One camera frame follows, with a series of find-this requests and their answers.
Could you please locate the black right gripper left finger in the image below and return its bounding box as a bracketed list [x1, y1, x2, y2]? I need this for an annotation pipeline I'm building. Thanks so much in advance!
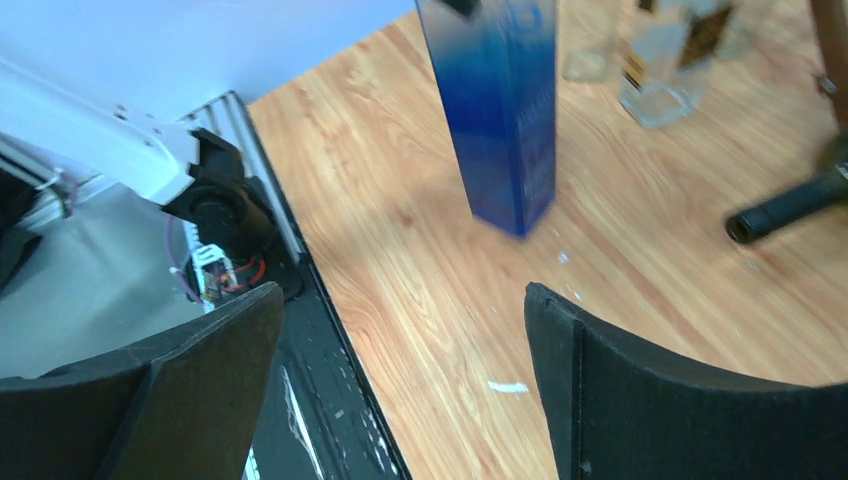
[1, 282, 285, 479]

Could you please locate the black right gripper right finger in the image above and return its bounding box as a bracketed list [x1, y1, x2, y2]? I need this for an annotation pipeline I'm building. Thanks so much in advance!
[524, 283, 847, 479]

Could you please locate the tall clear glass bottle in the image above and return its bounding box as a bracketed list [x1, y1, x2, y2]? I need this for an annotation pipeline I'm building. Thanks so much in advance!
[558, 0, 622, 83]

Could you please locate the clear whisky bottle black label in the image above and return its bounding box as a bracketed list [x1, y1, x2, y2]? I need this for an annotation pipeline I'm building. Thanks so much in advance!
[619, 1, 739, 129]

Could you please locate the blue square bottle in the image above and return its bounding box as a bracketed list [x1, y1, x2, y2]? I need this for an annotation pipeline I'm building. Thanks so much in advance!
[416, 1, 559, 237]

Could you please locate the dark wine bottle white label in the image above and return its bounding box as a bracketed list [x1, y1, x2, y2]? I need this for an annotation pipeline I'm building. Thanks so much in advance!
[724, 130, 847, 245]

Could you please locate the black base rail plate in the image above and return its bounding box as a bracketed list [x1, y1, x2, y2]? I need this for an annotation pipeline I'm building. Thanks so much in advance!
[198, 90, 412, 480]

